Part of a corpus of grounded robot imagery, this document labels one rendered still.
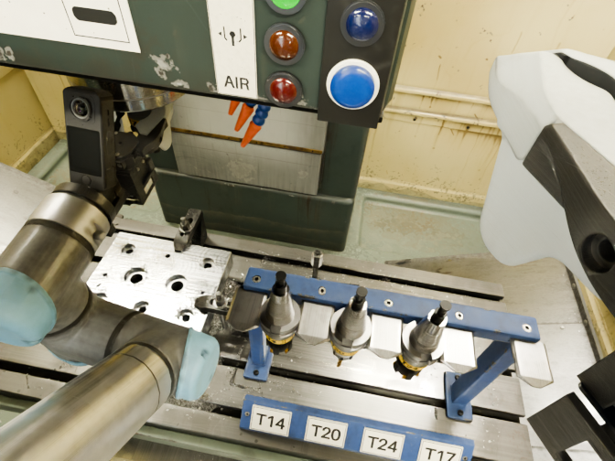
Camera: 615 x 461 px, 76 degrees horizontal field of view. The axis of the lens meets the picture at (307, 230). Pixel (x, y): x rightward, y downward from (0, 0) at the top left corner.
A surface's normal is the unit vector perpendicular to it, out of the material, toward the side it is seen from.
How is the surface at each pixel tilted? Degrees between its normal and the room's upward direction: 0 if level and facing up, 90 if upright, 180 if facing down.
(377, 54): 90
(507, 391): 0
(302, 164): 90
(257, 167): 91
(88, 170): 64
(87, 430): 58
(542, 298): 24
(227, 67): 90
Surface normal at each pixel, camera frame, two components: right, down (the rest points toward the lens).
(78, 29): -0.17, 0.74
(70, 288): 0.99, 0.15
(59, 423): 0.47, -0.86
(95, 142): -0.16, 0.37
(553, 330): -0.34, -0.66
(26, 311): 0.81, -0.20
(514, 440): 0.06, -0.65
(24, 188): 0.46, -0.53
